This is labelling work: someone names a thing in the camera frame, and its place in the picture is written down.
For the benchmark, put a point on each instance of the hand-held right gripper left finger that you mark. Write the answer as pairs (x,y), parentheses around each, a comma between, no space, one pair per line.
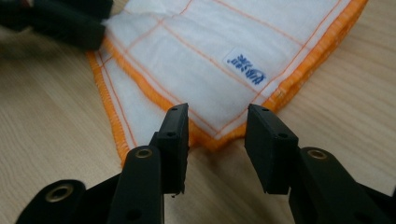
(172,149)

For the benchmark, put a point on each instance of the white cloth with orange grid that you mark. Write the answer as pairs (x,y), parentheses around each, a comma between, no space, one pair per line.
(202,68)

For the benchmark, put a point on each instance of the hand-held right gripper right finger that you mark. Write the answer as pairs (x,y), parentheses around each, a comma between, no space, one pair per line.
(269,149)

